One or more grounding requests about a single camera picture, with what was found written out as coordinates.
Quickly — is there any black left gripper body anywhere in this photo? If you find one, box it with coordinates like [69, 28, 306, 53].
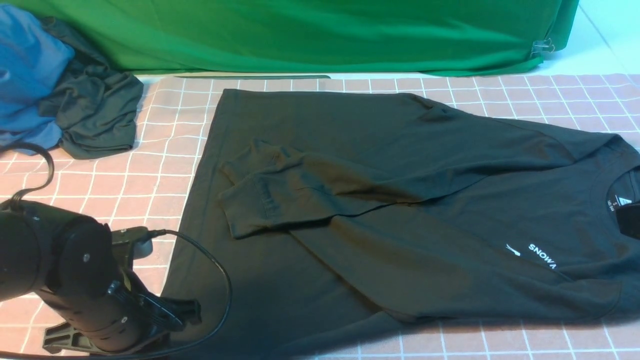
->
[39, 269, 171, 354]

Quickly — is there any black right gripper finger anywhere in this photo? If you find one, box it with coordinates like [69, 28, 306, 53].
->
[615, 202, 640, 240]

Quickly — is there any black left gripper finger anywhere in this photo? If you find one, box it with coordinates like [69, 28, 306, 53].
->
[42, 322, 101, 354]
[142, 295, 202, 331]

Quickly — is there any dark gray long-sleeve top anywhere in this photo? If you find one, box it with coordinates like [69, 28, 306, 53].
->
[173, 89, 639, 360]

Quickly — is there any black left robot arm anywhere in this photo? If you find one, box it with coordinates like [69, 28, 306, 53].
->
[0, 201, 202, 356]

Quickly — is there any pink checkered tablecloth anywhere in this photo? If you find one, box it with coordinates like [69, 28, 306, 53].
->
[32, 73, 639, 360]

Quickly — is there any metal binder clip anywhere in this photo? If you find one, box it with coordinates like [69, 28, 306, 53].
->
[530, 38, 556, 58]

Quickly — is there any dark gray crumpled garment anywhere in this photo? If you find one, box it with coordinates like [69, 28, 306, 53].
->
[38, 16, 144, 160]

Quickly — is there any blue crumpled garment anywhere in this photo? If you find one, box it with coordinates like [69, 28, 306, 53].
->
[0, 3, 75, 150]

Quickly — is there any green backdrop cloth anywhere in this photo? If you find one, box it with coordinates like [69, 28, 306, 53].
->
[10, 0, 579, 77]

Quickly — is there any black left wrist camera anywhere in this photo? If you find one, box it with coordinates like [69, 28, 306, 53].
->
[111, 226, 154, 264]

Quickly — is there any black camera cable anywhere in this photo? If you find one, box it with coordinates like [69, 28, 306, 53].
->
[0, 142, 233, 360]

